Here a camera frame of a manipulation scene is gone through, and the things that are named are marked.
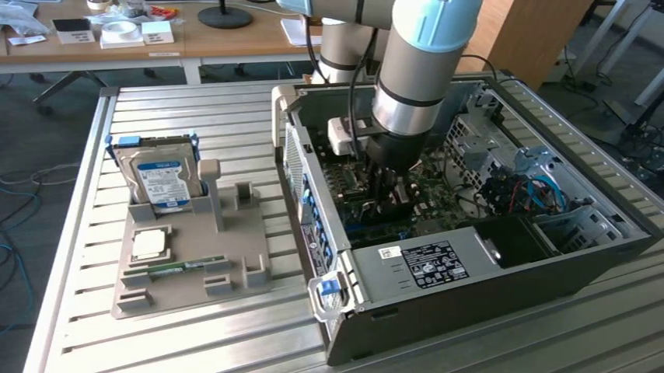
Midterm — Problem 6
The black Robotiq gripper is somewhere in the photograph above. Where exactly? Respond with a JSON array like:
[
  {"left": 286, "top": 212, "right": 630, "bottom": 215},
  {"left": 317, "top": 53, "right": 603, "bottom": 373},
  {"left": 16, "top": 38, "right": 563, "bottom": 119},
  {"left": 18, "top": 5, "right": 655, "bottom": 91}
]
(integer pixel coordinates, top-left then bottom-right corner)
[{"left": 365, "top": 131, "right": 431, "bottom": 205}]

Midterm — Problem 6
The CPU socket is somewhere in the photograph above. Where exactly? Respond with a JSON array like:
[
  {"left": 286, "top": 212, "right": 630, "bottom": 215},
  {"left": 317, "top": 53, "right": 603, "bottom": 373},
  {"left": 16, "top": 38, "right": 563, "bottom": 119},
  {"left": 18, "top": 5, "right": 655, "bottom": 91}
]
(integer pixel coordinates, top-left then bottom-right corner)
[{"left": 340, "top": 162, "right": 373, "bottom": 191}]

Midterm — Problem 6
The green motherboard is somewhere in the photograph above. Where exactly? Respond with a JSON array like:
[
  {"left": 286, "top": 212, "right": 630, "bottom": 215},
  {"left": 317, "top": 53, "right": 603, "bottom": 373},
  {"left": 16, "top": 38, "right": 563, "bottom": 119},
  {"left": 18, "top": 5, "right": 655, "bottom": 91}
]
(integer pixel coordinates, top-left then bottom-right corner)
[{"left": 321, "top": 139, "right": 484, "bottom": 249}]

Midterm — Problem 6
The grey power supply unit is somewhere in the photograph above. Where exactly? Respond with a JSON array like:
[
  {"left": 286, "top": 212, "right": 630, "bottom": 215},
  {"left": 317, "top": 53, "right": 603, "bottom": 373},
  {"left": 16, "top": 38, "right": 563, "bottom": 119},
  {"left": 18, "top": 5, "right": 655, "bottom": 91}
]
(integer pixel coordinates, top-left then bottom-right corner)
[{"left": 350, "top": 227, "right": 503, "bottom": 302}]

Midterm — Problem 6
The white paper stack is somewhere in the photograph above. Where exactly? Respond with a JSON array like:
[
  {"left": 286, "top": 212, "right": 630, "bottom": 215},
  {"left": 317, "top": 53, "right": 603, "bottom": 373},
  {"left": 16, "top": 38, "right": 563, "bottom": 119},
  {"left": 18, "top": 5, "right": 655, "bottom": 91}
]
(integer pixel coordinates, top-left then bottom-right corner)
[{"left": 280, "top": 17, "right": 324, "bottom": 47}]

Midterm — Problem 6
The silver disk bay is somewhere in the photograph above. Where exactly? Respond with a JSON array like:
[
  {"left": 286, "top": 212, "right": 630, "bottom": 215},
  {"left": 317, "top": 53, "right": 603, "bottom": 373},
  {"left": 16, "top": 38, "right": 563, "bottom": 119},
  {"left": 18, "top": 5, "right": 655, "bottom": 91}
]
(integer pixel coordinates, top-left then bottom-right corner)
[{"left": 528, "top": 205, "right": 624, "bottom": 253}]

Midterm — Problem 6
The open black PC case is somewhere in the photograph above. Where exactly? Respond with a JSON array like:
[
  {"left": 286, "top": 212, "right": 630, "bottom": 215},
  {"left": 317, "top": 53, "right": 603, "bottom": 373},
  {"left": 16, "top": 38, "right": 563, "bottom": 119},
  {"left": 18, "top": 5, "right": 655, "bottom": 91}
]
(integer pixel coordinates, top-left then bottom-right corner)
[{"left": 272, "top": 69, "right": 664, "bottom": 366}]

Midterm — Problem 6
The grey plastic parts rack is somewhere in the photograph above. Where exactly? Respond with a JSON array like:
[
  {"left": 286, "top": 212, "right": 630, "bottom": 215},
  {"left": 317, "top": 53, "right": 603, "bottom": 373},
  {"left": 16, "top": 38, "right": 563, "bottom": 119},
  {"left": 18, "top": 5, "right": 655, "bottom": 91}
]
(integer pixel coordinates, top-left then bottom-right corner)
[{"left": 110, "top": 158, "right": 276, "bottom": 320}]

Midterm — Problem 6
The hard disk in blue caddy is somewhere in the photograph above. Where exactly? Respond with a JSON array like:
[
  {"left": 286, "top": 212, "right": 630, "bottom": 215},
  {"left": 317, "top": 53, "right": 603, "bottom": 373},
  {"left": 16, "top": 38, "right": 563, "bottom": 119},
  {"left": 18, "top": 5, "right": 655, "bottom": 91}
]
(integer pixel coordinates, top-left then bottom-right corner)
[{"left": 106, "top": 131, "right": 209, "bottom": 214}]

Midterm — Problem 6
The black round lamp base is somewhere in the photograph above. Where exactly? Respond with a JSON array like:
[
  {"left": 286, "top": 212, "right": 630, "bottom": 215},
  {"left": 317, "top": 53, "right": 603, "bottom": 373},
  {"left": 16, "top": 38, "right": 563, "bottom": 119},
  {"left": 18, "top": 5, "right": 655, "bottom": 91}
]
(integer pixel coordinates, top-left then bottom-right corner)
[{"left": 197, "top": 0, "right": 254, "bottom": 29}]

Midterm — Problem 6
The green RAM stick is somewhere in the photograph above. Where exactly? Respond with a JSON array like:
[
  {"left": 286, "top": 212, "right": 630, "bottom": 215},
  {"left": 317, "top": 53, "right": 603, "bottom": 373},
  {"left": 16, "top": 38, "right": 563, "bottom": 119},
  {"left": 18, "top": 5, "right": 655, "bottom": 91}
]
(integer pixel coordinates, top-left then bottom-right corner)
[{"left": 147, "top": 256, "right": 228, "bottom": 276}]

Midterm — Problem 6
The silver CPU chip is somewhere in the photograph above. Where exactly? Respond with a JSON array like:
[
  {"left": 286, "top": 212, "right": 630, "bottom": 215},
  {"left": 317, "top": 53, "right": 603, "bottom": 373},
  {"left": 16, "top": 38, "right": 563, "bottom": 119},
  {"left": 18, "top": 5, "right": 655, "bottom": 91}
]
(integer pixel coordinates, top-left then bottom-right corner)
[{"left": 131, "top": 231, "right": 170, "bottom": 260}]

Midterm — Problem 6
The plain white box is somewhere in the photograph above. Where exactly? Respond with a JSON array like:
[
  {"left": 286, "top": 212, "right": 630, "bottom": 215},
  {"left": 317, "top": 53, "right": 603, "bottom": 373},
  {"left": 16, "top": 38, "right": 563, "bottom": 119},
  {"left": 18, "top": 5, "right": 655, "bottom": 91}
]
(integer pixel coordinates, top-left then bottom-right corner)
[{"left": 141, "top": 20, "right": 174, "bottom": 45}]

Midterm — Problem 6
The flat white box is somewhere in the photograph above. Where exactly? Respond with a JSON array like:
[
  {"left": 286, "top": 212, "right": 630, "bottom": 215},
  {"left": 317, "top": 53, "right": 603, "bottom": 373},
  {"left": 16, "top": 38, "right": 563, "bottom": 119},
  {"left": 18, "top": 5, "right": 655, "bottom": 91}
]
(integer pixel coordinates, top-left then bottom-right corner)
[{"left": 99, "top": 29, "right": 146, "bottom": 50}]

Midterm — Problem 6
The white tape roll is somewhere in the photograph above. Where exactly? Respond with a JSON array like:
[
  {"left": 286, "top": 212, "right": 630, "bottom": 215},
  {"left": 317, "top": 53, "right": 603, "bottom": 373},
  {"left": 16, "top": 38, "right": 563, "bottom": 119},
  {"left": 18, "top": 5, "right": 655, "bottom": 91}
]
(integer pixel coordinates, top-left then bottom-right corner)
[{"left": 101, "top": 21, "right": 139, "bottom": 40}]

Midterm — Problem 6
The wooden desk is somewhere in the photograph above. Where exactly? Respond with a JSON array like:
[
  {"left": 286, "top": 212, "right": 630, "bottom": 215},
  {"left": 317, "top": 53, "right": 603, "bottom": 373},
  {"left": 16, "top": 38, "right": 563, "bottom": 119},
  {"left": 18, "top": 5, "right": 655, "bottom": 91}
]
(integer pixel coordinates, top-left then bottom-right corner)
[{"left": 0, "top": 0, "right": 468, "bottom": 75}]

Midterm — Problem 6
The white box with black top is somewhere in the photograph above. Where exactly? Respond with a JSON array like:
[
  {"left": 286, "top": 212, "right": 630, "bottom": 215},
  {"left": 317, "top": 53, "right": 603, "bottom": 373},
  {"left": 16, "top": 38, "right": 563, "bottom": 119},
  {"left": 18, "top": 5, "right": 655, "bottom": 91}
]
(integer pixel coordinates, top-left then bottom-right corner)
[{"left": 51, "top": 18, "right": 97, "bottom": 44}]

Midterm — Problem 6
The clear plastic bag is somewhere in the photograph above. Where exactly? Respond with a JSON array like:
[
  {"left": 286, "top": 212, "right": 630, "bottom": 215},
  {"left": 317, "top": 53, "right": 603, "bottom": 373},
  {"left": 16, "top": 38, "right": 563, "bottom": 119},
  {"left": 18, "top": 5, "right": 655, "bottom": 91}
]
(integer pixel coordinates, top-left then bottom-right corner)
[{"left": 0, "top": 3, "right": 51, "bottom": 37}]

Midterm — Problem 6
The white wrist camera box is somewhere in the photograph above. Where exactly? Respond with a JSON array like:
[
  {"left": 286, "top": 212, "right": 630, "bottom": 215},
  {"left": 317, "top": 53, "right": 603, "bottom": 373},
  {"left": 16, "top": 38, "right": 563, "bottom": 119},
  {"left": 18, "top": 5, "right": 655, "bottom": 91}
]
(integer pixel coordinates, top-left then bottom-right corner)
[{"left": 326, "top": 117, "right": 373, "bottom": 157}]

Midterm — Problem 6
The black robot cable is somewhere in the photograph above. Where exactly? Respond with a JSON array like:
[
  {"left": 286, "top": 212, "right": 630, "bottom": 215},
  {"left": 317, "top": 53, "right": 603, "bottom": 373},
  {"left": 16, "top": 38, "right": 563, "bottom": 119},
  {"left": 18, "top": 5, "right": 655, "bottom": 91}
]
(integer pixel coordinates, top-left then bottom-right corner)
[{"left": 305, "top": 21, "right": 381, "bottom": 157}]

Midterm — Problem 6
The red wire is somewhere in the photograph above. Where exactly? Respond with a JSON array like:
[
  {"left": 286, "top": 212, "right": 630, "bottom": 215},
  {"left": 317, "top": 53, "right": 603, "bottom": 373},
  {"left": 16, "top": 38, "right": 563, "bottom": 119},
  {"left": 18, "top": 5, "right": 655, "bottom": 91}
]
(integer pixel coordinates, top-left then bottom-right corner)
[{"left": 507, "top": 181, "right": 527, "bottom": 213}]

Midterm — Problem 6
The black cable behind case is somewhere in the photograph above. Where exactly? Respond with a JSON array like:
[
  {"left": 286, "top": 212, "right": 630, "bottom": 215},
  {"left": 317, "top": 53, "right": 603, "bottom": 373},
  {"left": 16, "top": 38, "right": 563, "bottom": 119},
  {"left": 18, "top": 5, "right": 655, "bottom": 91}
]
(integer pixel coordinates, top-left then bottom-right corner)
[{"left": 459, "top": 54, "right": 531, "bottom": 90}]

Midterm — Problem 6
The blue wire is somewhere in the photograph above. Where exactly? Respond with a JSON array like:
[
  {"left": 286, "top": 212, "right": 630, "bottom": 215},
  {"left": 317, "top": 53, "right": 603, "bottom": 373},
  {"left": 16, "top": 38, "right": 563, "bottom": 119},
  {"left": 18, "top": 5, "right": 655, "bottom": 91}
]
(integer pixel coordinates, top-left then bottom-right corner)
[{"left": 528, "top": 174, "right": 570, "bottom": 214}]

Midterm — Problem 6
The white table frame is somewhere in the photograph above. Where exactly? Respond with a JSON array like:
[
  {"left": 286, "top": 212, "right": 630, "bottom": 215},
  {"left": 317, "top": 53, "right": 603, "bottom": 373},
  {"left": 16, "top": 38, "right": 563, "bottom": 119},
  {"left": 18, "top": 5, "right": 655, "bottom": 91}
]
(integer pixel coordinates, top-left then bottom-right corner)
[{"left": 570, "top": 0, "right": 664, "bottom": 106}]

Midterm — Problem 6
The grey floor cable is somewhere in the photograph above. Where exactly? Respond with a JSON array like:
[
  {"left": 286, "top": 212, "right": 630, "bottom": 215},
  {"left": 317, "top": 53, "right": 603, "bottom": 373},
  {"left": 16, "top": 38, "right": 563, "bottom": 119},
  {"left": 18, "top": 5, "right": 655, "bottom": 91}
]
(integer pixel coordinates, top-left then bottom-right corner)
[{"left": 0, "top": 162, "right": 83, "bottom": 187}]

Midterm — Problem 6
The blue floor cable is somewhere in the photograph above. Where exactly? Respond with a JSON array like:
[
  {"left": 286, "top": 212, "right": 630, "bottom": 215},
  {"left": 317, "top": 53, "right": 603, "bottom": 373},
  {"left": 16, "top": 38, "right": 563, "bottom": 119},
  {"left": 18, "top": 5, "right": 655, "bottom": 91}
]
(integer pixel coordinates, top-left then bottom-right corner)
[{"left": 0, "top": 190, "right": 43, "bottom": 335}]

